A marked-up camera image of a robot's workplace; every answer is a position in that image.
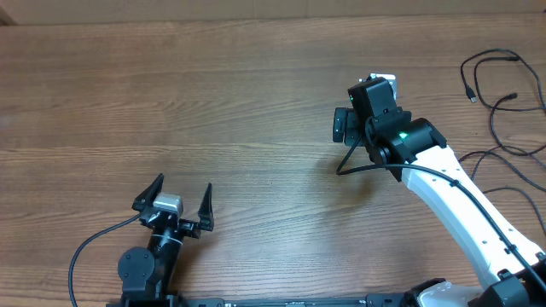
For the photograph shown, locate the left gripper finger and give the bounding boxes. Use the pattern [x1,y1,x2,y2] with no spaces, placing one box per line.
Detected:
[132,173,165,209]
[198,183,214,232]

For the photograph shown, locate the black usb cables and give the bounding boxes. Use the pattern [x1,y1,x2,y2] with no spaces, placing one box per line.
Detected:
[458,92,546,238]

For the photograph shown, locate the separated black usb cable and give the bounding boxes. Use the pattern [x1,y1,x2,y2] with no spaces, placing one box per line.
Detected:
[459,47,546,113]

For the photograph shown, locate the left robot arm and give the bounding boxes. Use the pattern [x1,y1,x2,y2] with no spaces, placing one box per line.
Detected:
[117,174,214,306]

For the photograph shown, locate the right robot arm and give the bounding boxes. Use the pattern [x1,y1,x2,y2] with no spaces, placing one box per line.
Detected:
[333,74,545,306]

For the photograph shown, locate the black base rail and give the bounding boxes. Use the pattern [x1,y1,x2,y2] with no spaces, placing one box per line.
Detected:
[179,293,404,307]

